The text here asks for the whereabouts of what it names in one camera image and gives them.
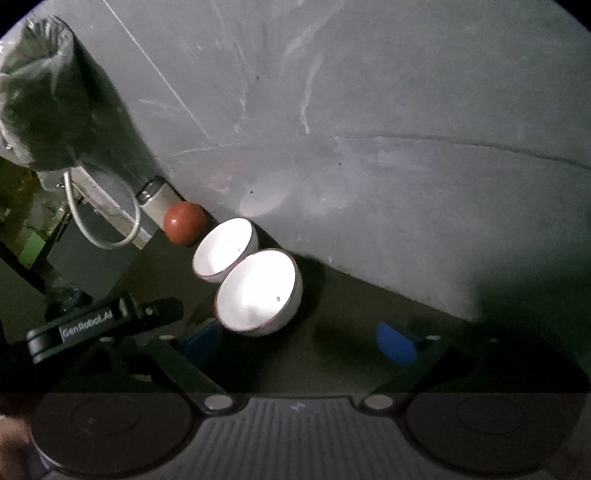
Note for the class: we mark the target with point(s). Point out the green box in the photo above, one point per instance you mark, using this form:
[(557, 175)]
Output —
[(32, 249)]

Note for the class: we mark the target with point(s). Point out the red tomato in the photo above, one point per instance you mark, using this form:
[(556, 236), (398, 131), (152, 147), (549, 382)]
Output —
[(184, 224)]

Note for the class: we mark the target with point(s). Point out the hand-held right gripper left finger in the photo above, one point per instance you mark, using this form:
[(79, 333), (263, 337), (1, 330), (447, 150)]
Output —
[(201, 344)]

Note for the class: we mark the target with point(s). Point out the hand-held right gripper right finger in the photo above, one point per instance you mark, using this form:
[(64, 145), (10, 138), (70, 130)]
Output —
[(397, 344)]

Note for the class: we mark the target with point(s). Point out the person's left hand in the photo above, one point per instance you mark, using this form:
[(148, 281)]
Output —
[(11, 438)]

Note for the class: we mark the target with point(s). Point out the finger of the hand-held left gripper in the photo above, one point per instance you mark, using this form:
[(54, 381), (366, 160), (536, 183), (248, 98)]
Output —
[(159, 311)]

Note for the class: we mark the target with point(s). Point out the wooden shelf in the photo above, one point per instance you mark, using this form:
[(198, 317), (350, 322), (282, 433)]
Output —
[(18, 194)]

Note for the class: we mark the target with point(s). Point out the black plastic bag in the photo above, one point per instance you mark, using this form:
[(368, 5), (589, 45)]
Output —
[(69, 297)]

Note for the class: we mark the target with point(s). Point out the dark grey cabinet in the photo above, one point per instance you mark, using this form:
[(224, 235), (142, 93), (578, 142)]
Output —
[(78, 263)]

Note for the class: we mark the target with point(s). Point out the white thermos bottle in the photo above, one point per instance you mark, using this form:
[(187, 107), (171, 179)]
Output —
[(159, 203)]

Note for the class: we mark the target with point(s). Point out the hanging clear plastic bag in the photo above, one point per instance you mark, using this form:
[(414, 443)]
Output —
[(41, 92)]

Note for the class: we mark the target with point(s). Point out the white ceramic bowl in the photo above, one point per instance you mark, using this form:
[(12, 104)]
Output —
[(226, 249), (258, 290)]

